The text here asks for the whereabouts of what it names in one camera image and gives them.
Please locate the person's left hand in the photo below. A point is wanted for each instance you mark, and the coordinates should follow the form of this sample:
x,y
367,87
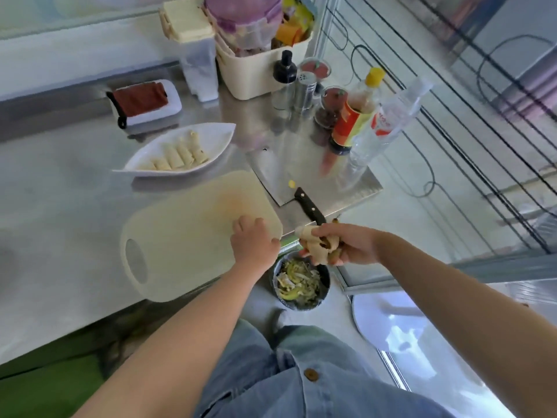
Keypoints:
x,y
254,248

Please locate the person's right hand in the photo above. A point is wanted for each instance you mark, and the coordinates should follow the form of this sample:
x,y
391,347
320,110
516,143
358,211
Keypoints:
x,y
359,245

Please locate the person's left thumb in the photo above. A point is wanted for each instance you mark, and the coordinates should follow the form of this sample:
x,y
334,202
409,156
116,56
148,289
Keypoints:
x,y
275,245

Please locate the person's right thumb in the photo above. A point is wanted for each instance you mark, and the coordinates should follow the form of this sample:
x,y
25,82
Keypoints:
x,y
328,230

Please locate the banana peel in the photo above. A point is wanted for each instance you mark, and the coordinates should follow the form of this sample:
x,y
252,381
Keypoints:
x,y
316,248

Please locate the person's right forearm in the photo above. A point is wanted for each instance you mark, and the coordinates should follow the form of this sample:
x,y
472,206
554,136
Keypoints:
x,y
470,326

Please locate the person's left forearm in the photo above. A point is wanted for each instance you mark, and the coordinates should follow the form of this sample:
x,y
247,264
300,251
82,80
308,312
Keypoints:
x,y
187,343

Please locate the pile of fruit peels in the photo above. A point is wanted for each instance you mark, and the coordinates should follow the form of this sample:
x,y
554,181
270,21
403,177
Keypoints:
x,y
298,280

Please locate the dark scrap bowl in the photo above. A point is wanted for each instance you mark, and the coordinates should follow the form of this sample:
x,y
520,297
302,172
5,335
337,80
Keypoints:
x,y
322,278

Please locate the cream plastic cutting board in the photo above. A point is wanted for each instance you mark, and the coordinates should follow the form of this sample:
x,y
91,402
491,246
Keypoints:
x,y
191,239

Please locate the sauce bottle with yellow cap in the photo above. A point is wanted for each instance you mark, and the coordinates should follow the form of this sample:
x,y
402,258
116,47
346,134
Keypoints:
x,y
352,119

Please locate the white leaf-shaped plate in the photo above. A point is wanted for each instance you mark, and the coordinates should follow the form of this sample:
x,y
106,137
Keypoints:
x,y
213,139

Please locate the clear plastic water bottle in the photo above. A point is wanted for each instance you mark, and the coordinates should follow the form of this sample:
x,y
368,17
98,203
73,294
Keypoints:
x,y
385,121

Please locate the clear spice jar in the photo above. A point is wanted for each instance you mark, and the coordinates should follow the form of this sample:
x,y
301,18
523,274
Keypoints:
x,y
315,68
331,106

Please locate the peeled banana piece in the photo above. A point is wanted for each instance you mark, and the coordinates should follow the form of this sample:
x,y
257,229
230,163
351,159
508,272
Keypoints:
x,y
162,164
197,147
174,156
147,166
186,152

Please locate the brown shirt button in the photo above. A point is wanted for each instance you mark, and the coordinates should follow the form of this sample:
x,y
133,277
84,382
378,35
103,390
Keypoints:
x,y
310,374

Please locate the white plastic stool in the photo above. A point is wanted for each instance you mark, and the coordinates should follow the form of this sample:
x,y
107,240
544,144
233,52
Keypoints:
x,y
413,339

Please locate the steel shaker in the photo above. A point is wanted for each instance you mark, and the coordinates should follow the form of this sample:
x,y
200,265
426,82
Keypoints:
x,y
305,91

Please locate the blue denim shirt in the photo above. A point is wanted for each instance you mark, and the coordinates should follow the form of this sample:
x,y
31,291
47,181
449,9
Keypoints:
x,y
330,378

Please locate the bottle with black cap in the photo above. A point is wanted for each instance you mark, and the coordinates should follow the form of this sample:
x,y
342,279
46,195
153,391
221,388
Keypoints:
x,y
284,76

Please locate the cream plastic basket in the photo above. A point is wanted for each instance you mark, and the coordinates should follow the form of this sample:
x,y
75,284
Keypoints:
x,y
252,73

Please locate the white rectangular tray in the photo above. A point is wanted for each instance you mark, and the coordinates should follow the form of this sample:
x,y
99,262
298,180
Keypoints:
x,y
172,106

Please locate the black metal window bars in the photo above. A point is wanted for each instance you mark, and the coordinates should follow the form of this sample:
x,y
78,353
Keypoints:
x,y
478,139

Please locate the red-brown cloth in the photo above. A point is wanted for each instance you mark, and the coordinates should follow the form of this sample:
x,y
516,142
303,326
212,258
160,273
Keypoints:
x,y
140,99

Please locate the clear container with cream lid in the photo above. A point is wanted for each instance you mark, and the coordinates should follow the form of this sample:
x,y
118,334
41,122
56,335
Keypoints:
x,y
198,60

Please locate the yellow snack packets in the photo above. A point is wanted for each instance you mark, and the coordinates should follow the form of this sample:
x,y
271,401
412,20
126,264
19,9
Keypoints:
x,y
293,26

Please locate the purple lidded plastic container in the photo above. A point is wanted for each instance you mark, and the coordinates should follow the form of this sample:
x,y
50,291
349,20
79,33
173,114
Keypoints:
x,y
246,17

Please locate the green mat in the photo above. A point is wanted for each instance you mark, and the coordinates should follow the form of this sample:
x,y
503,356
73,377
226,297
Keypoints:
x,y
48,387

